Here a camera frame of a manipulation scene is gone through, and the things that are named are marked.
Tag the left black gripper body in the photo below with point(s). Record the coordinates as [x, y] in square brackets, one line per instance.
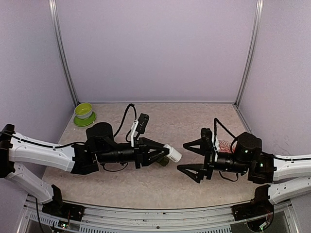
[139, 158]

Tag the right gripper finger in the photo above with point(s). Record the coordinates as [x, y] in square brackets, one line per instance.
[195, 171]
[197, 146]

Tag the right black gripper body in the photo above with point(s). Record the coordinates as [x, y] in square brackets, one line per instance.
[209, 162]

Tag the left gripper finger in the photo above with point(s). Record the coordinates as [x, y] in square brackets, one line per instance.
[152, 157]
[150, 145]

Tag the green weekly pill organizer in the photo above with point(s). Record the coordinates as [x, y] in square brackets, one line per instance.
[164, 161]

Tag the small white pill bottle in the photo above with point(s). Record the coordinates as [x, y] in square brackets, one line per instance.
[173, 154]

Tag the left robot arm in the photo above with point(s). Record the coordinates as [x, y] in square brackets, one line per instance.
[79, 158]

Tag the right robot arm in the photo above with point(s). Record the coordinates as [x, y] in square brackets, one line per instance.
[278, 177]

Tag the red patterned bowl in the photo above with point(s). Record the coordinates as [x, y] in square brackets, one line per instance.
[225, 146]

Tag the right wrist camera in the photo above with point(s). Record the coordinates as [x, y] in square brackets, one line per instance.
[211, 144]

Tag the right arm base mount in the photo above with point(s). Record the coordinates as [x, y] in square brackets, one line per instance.
[251, 210]

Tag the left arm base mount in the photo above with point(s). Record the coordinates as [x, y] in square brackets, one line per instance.
[65, 210]

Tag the right aluminium frame post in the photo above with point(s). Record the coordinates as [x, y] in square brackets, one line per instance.
[251, 52]

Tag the aluminium frame post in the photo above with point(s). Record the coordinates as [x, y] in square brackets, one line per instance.
[251, 52]
[61, 50]

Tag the left aluminium frame post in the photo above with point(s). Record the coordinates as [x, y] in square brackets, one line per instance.
[61, 50]

